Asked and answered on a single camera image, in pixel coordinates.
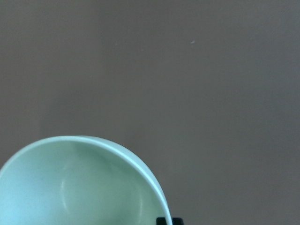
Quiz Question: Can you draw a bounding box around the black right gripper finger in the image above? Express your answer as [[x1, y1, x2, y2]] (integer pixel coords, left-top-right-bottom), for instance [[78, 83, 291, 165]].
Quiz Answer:
[[156, 217, 184, 225]]

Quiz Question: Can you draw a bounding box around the light green bowl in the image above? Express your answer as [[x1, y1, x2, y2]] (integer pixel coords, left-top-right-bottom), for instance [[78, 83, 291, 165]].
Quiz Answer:
[[0, 136, 172, 225]]

